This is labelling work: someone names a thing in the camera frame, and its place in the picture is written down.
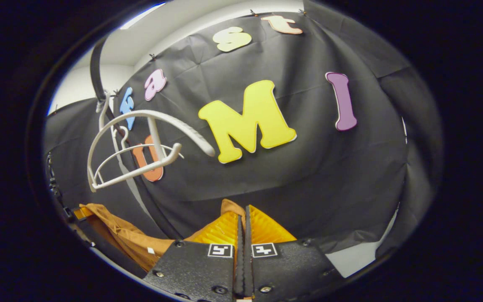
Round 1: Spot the white plastic clothes hanger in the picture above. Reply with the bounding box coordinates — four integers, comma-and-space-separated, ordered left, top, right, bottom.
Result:
87, 94, 216, 193
95, 126, 185, 177

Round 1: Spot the black clothes rack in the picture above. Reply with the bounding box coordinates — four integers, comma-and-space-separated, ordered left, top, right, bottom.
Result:
90, 36, 127, 137

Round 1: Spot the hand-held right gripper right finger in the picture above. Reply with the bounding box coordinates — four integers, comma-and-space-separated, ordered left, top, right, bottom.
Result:
244, 205, 345, 300

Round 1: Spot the brown jacket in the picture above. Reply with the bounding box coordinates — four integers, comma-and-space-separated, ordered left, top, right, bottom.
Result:
78, 198, 246, 272

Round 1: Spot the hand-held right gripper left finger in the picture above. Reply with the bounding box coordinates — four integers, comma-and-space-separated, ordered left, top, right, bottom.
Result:
143, 211, 244, 302

